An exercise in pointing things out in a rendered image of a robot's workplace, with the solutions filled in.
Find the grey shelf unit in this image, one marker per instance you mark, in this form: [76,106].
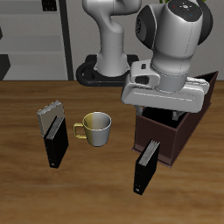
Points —
[32,38]

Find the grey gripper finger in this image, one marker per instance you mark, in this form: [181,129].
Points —
[176,115]
[139,110]

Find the black standing book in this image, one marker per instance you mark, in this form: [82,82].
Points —
[146,167]
[57,143]

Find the dark brown desk caddy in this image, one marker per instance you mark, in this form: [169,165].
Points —
[180,131]

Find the flat black base plate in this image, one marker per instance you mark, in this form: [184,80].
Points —
[87,75]

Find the yellow and white mug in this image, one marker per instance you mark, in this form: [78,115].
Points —
[96,128]

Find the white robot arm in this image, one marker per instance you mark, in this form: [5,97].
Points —
[172,38]

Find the grey standing book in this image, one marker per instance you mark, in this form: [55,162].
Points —
[48,116]

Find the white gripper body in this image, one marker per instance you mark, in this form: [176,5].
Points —
[163,99]

